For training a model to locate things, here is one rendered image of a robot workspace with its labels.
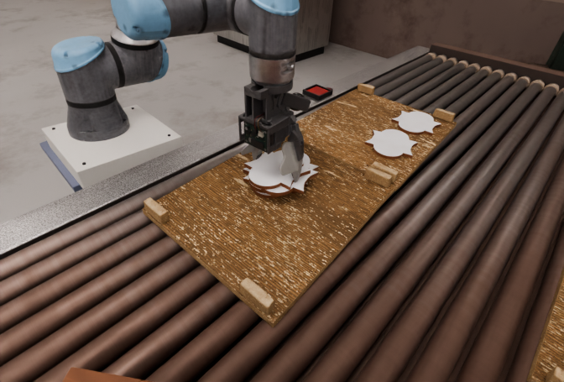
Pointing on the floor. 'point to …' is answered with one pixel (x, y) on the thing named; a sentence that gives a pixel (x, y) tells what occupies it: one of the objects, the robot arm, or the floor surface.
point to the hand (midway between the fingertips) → (277, 167)
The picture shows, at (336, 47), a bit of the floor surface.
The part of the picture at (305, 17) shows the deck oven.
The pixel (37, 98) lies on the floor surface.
